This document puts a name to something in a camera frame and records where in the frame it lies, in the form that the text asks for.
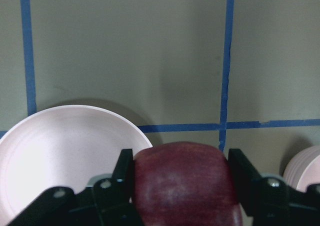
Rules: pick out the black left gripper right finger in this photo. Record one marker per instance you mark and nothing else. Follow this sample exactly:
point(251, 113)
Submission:
point(268, 199)

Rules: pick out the red apple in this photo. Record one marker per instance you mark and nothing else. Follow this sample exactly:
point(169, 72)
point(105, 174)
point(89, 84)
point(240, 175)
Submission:
point(185, 184)

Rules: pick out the pink bowl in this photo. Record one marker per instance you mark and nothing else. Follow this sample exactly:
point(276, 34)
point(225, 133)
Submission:
point(303, 169)

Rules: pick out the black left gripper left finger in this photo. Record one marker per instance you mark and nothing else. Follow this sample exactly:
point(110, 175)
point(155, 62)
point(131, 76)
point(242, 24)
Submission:
point(105, 203)

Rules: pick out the pink plate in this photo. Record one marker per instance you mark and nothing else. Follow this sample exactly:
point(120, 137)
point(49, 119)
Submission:
point(61, 146)

